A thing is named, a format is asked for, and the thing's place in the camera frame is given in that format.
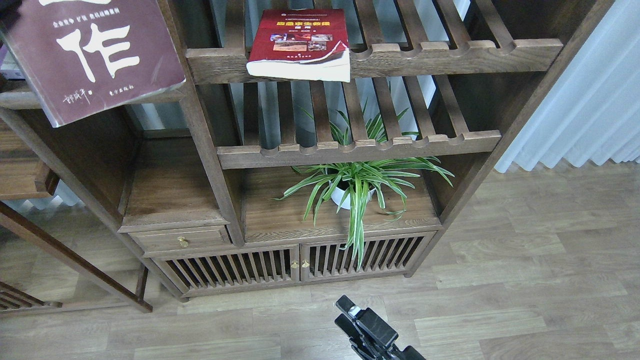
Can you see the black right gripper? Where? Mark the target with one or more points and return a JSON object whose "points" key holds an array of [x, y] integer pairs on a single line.
{"points": [[370, 336]]}

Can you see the red paperback book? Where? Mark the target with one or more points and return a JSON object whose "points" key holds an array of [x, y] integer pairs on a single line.
{"points": [[305, 44]]}

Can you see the maroon book white characters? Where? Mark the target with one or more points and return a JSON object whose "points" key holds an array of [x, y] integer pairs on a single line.
{"points": [[81, 57]]}

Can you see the pale lavender paperback book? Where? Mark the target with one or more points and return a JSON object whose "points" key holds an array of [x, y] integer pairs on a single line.
{"points": [[9, 67]]}

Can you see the white plant pot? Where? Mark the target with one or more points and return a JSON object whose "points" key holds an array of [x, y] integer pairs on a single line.
{"points": [[342, 195]]}

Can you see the dark wooden bookshelf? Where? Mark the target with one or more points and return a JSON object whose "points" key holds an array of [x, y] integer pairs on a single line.
{"points": [[433, 82]]}

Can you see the brass drawer knob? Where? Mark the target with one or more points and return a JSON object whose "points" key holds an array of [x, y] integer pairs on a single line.
{"points": [[183, 242]]}

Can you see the white sheer curtain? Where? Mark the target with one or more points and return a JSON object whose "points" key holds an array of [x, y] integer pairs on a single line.
{"points": [[592, 113]]}

